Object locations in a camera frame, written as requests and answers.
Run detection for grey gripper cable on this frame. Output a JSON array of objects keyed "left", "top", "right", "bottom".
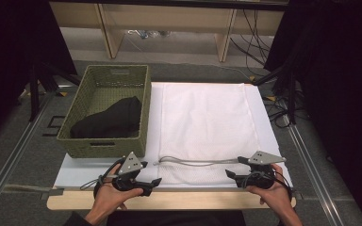
[{"left": 79, "top": 174, "right": 121, "bottom": 191}]

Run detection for wooden table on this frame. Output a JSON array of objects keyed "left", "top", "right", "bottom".
[{"left": 46, "top": 186, "right": 297, "bottom": 212}]

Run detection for person's right hand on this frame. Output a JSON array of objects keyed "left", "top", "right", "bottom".
[{"left": 246, "top": 163, "right": 292, "bottom": 215}]

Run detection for white mesh laundry bag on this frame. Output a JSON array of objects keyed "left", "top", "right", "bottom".
[{"left": 153, "top": 82, "right": 262, "bottom": 186}]

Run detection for hanging black cables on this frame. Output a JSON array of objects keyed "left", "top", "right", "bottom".
[{"left": 229, "top": 8, "right": 275, "bottom": 69}]

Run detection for green woven basket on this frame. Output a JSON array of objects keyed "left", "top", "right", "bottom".
[{"left": 56, "top": 64, "right": 153, "bottom": 159}]

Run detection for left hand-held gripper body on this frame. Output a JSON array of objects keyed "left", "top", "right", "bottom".
[{"left": 111, "top": 152, "right": 146, "bottom": 192}]

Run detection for black floor cables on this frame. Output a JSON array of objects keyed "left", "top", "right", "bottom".
[{"left": 263, "top": 89, "right": 310, "bottom": 129}]

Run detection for metal floor rail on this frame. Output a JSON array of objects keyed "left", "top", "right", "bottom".
[
  {"left": 282, "top": 115, "right": 345, "bottom": 226},
  {"left": 0, "top": 93, "right": 59, "bottom": 222}
]

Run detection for black curtain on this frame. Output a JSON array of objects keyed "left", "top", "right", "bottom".
[
  {"left": 263, "top": 0, "right": 362, "bottom": 226},
  {"left": 0, "top": 0, "right": 78, "bottom": 147}
]

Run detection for person's left hand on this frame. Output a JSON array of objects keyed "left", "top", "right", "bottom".
[{"left": 93, "top": 163, "right": 144, "bottom": 218}]

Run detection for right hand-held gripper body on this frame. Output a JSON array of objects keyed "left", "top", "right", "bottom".
[{"left": 241, "top": 150, "right": 288, "bottom": 190}]

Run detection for black metal stand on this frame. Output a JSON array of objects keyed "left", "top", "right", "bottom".
[
  {"left": 27, "top": 60, "right": 82, "bottom": 122},
  {"left": 252, "top": 64, "right": 298, "bottom": 125}
]

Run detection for wooden shelf unit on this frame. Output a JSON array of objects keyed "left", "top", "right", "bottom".
[{"left": 49, "top": 0, "right": 289, "bottom": 63}]

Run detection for clutter under shelf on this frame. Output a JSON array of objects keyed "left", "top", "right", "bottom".
[{"left": 126, "top": 29, "right": 172, "bottom": 40}]

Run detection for black cloth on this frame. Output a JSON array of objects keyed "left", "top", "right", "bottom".
[{"left": 69, "top": 95, "right": 143, "bottom": 139}]

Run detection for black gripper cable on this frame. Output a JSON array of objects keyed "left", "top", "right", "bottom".
[{"left": 274, "top": 170, "right": 294, "bottom": 203}]

